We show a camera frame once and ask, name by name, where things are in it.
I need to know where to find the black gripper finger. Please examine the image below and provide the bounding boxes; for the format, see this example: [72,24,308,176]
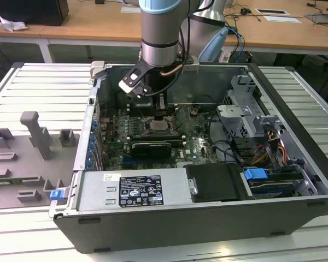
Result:
[154,92,168,121]

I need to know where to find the silver CPU with green edge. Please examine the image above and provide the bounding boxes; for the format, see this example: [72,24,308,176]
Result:
[149,120,168,132]

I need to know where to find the black RAM slot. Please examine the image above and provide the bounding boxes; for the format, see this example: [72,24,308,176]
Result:
[128,133,187,137]
[128,106,179,111]
[129,109,178,114]
[128,104,179,109]
[130,111,178,116]
[128,140,188,144]
[128,138,187,141]
[128,135,187,139]

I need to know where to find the CPU socket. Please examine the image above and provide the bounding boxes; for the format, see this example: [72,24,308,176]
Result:
[143,114,178,136]

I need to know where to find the black graphics card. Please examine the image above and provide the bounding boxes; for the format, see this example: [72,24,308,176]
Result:
[130,140,172,160]

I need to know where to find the silver finned chipset heatsink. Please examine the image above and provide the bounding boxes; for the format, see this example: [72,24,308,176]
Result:
[195,136,210,153]

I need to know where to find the green motherboard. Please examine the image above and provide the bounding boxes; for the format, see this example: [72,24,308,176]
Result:
[98,105,222,171]

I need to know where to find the small white box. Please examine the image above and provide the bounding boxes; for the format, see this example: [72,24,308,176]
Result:
[218,50,232,63]

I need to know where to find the grey metal disk bay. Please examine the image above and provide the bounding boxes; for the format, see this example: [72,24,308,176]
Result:
[215,74,264,139]

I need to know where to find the black power supply label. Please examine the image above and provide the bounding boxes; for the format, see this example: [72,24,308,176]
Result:
[119,175,162,208]

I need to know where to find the small white barcode sticker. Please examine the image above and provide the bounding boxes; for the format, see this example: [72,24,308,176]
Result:
[103,173,121,183]

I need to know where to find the black plastic shroud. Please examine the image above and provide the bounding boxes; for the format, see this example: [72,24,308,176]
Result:
[185,163,249,203]

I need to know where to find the grey metal power supply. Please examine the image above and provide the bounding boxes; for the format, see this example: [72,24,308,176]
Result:
[76,168,197,212]

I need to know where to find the light wooden desk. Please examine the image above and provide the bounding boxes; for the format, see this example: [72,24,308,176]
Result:
[0,0,328,64]

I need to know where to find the hard disk in blue carrier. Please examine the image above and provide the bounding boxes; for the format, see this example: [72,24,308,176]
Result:
[242,168,297,200]

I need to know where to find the black open PC case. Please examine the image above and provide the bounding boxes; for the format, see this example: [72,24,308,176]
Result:
[48,62,328,254]

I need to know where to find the white paper sheet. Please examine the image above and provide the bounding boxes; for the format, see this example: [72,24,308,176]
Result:
[263,15,302,24]

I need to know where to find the black desktop computer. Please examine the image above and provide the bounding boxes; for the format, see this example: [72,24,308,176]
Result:
[0,0,69,27]

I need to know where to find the grey parts rack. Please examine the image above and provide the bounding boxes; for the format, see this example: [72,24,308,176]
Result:
[0,111,81,211]

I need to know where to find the crumpled white paper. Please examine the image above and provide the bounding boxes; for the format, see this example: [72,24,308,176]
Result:
[0,15,28,32]

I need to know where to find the green RAM stick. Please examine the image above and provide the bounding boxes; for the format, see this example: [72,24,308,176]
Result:
[0,177,40,184]

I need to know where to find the clear glass pad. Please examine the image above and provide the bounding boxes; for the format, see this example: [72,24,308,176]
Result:
[304,12,328,27]

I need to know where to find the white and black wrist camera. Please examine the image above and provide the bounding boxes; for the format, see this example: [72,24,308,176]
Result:
[118,62,154,99]

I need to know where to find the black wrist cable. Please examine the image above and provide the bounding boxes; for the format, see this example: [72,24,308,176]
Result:
[144,13,194,98]

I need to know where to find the grey case release handle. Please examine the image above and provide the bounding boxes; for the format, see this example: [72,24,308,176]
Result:
[89,60,108,80]

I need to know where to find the black data wire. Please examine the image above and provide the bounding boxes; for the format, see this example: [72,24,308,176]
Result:
[207,111,248,167]

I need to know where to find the blue cable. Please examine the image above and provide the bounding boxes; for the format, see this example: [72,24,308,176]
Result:
[226,26,246,55]

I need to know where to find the grey metal drive bracket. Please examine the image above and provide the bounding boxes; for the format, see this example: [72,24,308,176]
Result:
[255,114,288,139]

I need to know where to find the yellow power wires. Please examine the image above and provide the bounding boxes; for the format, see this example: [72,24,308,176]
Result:
[251,150,269,165]

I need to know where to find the orange and red power wires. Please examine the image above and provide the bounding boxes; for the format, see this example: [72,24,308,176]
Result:
[266,130,288,166]

